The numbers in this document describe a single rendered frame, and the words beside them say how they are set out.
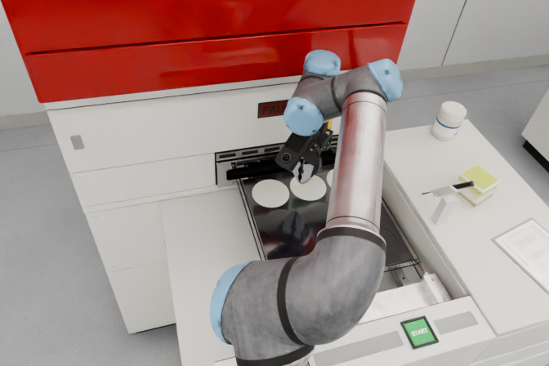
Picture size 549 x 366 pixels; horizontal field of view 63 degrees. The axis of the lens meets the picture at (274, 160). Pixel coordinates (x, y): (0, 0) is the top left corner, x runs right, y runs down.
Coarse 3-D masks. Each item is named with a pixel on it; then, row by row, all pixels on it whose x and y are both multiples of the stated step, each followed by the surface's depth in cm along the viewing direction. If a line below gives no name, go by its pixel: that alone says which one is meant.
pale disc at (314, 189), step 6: (294, 180) 124; (312, 180) 124; (318, 180) 125; (294, 186) 122; (300, 186) 122; (306, 186) 122; (312, 186) 123; (318, 186) 123; (324, 186) 123; (294, 192) 121; (300, 192) 121; (306, 192) 121; (312, 192) 121; (318, 192) 121; (324, 192) 121; (300, 198) 119; (306, 198) 119; (312, 198) 120; (318, 198) 120
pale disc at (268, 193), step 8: (256, 184) 122; (264, 184) 122; (272, 184) 122; (280, 184) 122; (256, 192) 120; (264, 192) 120; (272, 192) 120; (280, 192) 120; (288, 192) 120; (256, 200) 118; (264, 200) 118; (272, 200) 118; (280, 200) 118
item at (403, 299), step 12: (396, 288) 104; (408, 288) 104; (420, 288) 104; (384, 300) 101; (396, 300) 102; (408, 300) 102; (420, 300) 102; (372, 312) 99; (384, 312) 99; (396, 312) 99
